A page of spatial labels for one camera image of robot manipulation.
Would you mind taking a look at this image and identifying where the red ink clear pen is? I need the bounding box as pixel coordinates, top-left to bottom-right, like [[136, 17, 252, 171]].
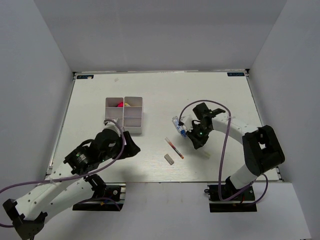
[[165, 137, 184, 159]]

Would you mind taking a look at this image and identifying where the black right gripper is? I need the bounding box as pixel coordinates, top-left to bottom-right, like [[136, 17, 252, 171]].
[[186, 123, 213, 149]]

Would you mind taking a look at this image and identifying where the clear glue bottle blue cap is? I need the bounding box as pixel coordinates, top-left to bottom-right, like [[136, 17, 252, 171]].
[[172, 116, 187, 138]]

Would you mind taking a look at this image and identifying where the grey eraser block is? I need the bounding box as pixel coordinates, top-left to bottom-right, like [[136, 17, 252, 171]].
[[164, 154, 175, 165]]

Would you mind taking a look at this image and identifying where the right blue table label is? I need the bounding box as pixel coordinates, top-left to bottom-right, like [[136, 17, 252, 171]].
[[227, 72, 245, 77]]

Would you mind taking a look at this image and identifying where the blue table label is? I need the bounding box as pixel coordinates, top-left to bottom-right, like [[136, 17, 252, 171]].
[[76, 74, 94, 80], [227, 72, 245, 77]]

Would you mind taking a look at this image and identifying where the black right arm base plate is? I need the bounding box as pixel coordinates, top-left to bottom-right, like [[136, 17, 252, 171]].
[[204, 184, 257, 213]]

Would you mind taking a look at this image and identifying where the white organizer box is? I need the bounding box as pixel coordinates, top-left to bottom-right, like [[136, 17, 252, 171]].
[[104, 97, 124, 128], [123, 96, 144, 135]]

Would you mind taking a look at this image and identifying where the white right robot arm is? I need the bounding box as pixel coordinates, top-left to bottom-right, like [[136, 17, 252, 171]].
[[178, 101, 285, 202]]

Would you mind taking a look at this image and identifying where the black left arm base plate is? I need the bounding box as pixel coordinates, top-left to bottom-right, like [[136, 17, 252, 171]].
[[72, 183, 126, 212]]

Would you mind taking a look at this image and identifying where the white left organizer box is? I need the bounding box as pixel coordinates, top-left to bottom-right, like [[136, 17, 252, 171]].
[[104, 97, 124, 128]]

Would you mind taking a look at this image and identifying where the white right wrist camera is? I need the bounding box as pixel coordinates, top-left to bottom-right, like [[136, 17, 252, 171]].
[[178, 114, 193, 132]]

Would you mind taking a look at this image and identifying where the left blue table label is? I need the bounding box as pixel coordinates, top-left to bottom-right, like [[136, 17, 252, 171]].
[[76, 74, 94, 80]]

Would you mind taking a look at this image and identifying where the white right organizer box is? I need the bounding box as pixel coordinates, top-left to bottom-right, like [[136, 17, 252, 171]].
[[123, 96, 144, 135]]

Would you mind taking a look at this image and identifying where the white pencil pale yellow tip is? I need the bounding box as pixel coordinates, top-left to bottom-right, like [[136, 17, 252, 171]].
[[203, 151, 211, 158]]

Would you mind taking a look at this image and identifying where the pink cap black highlighter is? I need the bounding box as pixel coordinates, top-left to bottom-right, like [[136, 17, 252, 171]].
[[117, 102, 124, 108]]

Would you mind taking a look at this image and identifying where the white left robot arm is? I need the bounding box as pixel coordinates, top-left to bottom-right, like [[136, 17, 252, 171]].
[[2, 120, 141, 240]]

